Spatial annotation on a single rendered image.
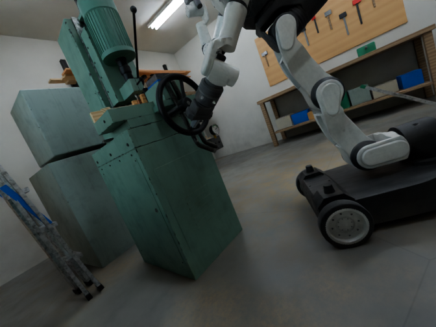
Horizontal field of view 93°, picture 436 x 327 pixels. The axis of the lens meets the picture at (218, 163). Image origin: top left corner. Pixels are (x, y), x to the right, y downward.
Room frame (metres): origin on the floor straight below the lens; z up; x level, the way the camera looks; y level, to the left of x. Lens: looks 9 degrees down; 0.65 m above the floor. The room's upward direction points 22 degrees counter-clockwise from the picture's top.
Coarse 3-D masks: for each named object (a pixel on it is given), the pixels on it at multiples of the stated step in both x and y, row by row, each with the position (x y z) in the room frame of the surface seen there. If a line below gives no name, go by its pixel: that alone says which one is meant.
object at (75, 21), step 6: (72, 18) 1.28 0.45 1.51; (78, 18) 1.30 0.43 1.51; (78, 24) 1.29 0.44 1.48; (84, 24) 1.31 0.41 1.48; (78, 30) 1.28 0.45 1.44; (84, 48) 1.28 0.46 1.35; (90, 60) 1.28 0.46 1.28; (96, 72) 1.28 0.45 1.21; (102, 84) 1.28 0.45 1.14; (108, 96) 1.28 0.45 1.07
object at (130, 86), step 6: (138, 78) 1.19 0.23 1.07; (126, 84) 1.18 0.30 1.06; (132, 84) 1.16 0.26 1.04; (138, 84) 1.18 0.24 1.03; (120, 90) 1.24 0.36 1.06; (126, 90) 1.20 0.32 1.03; (132, 90) 1.16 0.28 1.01; (138, 90) 1.17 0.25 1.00; (126, 96) 1.22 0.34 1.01; (132, 96) 1.22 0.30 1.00; (138, 96) 1.21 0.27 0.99
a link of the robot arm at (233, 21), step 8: (224, 0) 0.74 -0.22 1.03; (232, 0) 0.72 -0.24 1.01; (240, 0) 0.71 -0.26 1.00; (248, 0) 0.74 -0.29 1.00; (232, 8) 0.71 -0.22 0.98; (240, 8) 0.71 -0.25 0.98; (248, 8) 0.77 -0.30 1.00; (224, 16) 0.73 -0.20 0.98; (232, 16) 0.71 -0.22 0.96; (240, 16) 0.71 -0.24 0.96; (224, 24) 0.72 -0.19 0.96; (232, 24) 0.71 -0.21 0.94; (240, 24) 0.72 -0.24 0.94; (224, 32) 0.71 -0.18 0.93; (232, 32) 0.71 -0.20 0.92
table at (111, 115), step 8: (192, 96) 1.27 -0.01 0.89; (136, 104) 1.01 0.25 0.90; (144, 104) 1.04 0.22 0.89; (152, 104) 1.07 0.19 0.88; (168, 104) 1.01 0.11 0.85; (104, 112) 0.94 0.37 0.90; (112, 112) 0.92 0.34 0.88; (120, 112) 0.94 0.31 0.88; (128, 112) 0.97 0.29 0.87; (136, 112) 1.00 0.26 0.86; (144, 112) 1.02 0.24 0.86; (152, 112) 1.05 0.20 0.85; (104, 120) 0.96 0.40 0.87; (112, 120) 0.91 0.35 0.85; (120, 120) 0.93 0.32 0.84; (96, 128) 1.05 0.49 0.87; (104, 128) 0.99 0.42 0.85; (112, 128) 1.02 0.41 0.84
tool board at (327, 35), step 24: (336, 0) 3.25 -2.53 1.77; (360, 0) 3.07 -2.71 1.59; (384, 0) 2.94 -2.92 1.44; (312, 24) 3.48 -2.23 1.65; (336, 24) 3.30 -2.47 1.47; (360, 24) 3.13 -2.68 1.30; (384, 24) 2.98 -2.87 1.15; (264, 48) 3.99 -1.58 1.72; (312, 48) 3.54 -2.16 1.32; (336, 48) 3.35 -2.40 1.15
